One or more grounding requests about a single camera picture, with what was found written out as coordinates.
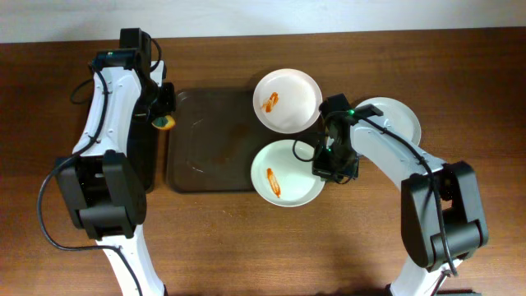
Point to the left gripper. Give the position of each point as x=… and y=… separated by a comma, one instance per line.
x=165, y=105

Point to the black rectangular plastic bin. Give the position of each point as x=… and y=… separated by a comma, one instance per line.
x=142, y=140

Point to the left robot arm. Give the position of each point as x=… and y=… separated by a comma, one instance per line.
x=104, y=182

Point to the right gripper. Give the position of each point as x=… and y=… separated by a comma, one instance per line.
x=334, y=172

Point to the white plate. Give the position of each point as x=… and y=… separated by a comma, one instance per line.
x=287, y=101
x=281, y=178

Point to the pale blue round plate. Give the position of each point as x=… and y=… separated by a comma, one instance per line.
x=387, y=129

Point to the dark brown serving tray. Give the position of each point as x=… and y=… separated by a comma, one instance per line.
x=215, y=139

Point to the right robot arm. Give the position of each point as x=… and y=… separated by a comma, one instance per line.
x=442, y=218

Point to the green and yellow sponge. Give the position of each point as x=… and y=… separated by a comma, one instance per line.
x=164, y=123

